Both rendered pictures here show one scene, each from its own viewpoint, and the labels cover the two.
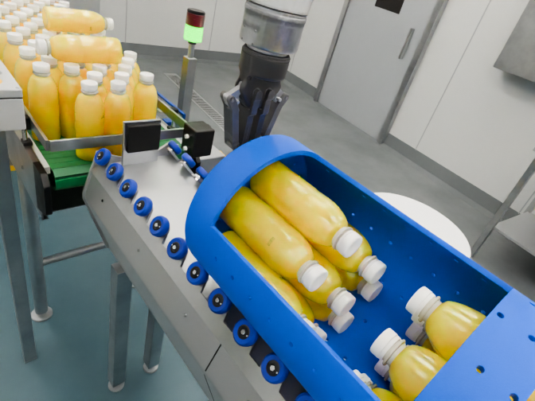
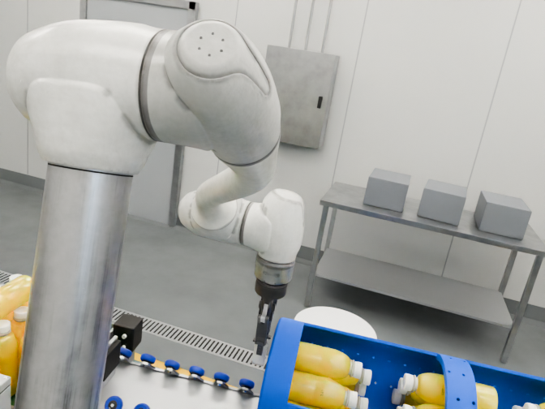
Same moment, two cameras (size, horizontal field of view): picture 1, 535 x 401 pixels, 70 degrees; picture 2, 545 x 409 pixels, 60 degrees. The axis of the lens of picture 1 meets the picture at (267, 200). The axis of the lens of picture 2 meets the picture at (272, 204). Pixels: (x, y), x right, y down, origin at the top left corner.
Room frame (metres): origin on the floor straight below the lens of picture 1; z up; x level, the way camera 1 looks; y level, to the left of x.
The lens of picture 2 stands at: (-0.23, 0.64, 1.85)
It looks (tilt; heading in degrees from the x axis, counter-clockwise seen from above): 17 degrees down; 327
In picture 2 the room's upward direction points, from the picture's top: 9 degrees clockwise
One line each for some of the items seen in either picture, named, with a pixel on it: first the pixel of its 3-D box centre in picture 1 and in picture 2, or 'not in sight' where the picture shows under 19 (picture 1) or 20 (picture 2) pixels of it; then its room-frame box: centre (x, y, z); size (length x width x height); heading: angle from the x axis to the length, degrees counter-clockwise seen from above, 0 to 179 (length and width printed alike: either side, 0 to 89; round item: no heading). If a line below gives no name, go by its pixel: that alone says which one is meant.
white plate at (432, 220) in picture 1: (411, 227); (335, 329); (0.79, -0.35, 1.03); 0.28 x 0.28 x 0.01
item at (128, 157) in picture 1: (142, 143); (108, 365); (0.88, 0.36, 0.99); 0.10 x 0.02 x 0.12; 139
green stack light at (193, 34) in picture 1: (193, 33); not in sight; (1.40, 0.42, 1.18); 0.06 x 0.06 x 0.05
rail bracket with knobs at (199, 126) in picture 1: (196, 141); (126, 335); (1.06, 0.26, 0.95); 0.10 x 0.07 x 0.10; 139
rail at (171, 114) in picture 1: (94, 48); not in sight; (1.61, 0.90, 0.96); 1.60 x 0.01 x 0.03; 49
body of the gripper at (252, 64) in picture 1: (260, 78); (269, 295); (0.60, 0.06, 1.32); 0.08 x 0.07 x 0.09; 139
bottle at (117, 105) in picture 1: (117, 121); not in sight; (0.95, 0.46, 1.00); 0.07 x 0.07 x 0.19
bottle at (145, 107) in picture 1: (144, 110); not in sight; (1.07, 0.44, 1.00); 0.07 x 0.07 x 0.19
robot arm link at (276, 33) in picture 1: (271, 29); (274, 267); (0.60, 0.06, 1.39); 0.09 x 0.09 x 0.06
